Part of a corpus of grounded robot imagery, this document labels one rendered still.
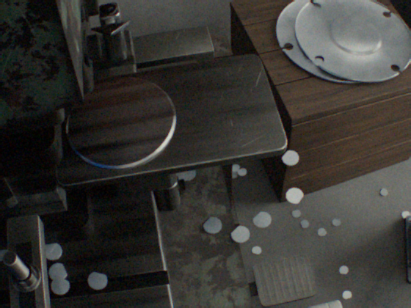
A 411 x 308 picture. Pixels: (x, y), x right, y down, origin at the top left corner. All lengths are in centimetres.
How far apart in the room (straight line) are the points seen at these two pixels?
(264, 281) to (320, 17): 62
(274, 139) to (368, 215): 89
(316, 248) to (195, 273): 76
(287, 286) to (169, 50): 56
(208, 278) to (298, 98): 61
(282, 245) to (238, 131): 82
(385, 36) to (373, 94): 18
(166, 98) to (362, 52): 73
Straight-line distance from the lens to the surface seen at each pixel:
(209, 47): 91
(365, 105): 127
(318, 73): 127
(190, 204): 75
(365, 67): 130
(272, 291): 121
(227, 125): 64
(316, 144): 131
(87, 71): 52
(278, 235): 144
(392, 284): 144
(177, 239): 73
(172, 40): 92
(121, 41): 79
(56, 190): 63
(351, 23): 138
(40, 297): 61
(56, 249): 68
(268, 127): 64
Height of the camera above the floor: 130
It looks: 56 degrees down
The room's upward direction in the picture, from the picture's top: 3 degrees counter-clockwise
